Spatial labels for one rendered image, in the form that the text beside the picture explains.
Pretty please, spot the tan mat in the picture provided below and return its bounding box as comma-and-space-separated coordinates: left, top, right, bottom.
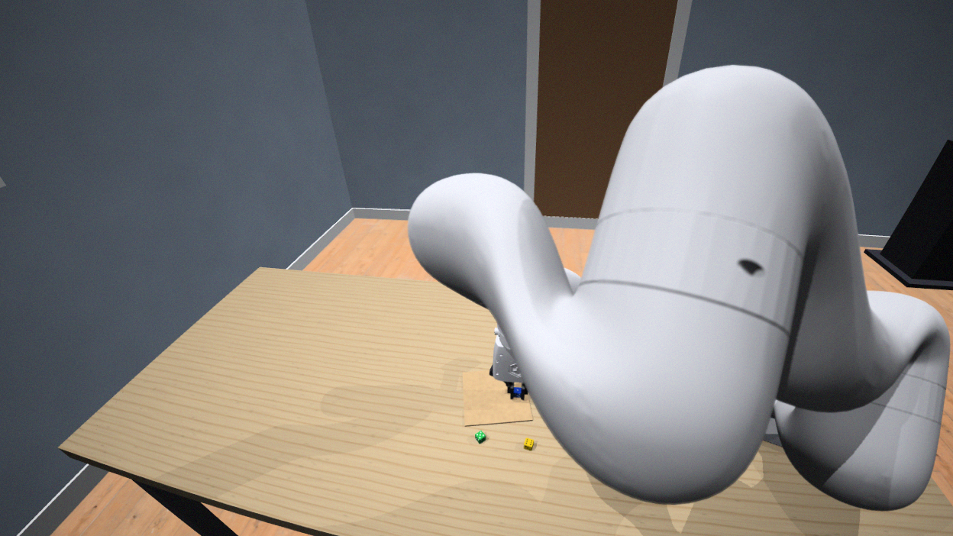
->
463, 370, 533, 427

